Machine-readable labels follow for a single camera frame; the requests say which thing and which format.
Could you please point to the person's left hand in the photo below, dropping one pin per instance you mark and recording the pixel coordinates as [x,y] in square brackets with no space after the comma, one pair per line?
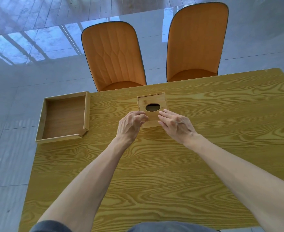
[130,126]

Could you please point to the person's right hand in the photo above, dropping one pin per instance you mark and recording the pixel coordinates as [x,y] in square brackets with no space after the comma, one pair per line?
[178,128]

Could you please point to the wooden box lid with hole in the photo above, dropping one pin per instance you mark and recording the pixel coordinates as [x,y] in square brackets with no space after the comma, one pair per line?
[156,99]

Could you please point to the person's right forearm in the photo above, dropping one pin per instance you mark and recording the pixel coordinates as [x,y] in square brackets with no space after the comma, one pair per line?
[248,181]

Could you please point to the person's left forearm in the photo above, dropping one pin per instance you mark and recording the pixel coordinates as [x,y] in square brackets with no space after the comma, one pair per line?
[84,188]

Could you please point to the shallow wooden tray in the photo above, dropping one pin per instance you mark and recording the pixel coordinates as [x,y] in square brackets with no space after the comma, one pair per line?
[62,115]

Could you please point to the quilted orange chair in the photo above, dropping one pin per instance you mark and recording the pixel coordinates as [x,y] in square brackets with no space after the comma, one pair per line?
[113,55]

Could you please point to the smooth orange chair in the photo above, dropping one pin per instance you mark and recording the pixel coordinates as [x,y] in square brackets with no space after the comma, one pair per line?
[197,38]

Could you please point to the grey printed t-shirt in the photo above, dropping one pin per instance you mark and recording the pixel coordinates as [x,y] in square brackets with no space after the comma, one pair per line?
[168,227]

